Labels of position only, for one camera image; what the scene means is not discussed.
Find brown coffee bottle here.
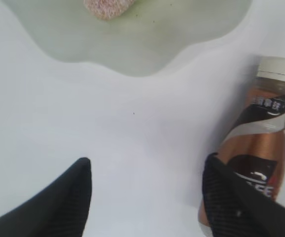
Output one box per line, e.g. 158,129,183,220
198,56,285,237

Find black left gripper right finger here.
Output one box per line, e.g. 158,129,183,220
202,153,285,237

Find pale green wavy plate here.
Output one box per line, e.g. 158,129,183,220
4,0,252,77

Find sugared bread roll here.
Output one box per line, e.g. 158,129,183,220
83,0,135,20

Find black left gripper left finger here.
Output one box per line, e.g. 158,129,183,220
0,158,92,237

